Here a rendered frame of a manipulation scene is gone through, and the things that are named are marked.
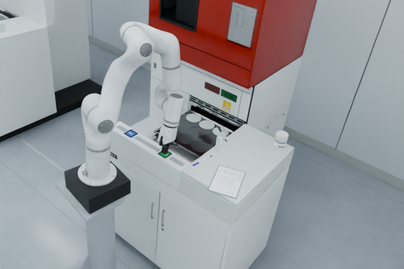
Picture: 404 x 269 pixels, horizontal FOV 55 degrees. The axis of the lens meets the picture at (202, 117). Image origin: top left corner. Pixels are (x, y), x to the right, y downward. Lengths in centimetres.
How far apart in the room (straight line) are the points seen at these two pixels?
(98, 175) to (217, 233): 67
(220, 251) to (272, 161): 56
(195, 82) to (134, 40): 101
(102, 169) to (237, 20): 106
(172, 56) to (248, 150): 76
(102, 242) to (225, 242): 69
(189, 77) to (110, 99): 95
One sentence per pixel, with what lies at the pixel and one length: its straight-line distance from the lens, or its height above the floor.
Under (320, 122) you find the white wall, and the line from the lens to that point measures 396.
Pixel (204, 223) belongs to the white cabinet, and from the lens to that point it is 212.
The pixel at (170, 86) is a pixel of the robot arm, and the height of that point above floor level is 139.
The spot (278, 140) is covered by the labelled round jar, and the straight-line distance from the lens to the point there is 224.
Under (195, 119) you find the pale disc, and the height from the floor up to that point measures 90.
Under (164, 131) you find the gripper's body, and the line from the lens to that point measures 200.
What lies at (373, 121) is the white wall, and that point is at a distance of 379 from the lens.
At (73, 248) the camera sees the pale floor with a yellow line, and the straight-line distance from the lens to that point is 294.
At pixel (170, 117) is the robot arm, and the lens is 197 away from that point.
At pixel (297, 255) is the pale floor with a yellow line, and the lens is 306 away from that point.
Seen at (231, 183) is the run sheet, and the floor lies 97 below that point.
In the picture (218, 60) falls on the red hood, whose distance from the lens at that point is 233.
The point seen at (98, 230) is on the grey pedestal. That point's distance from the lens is 225.
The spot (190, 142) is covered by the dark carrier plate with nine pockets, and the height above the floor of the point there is 90.
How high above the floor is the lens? 229
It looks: 33 degrees down
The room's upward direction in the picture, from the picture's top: 7 degrees clockwise
